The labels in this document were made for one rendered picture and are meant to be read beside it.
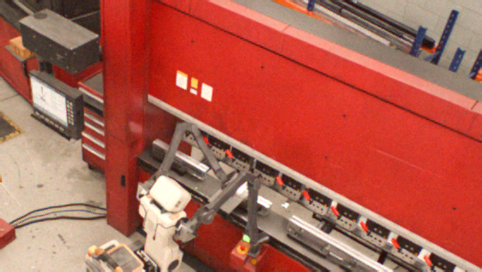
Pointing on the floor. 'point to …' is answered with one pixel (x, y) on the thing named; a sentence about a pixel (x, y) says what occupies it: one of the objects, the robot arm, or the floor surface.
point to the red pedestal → (6, 233)
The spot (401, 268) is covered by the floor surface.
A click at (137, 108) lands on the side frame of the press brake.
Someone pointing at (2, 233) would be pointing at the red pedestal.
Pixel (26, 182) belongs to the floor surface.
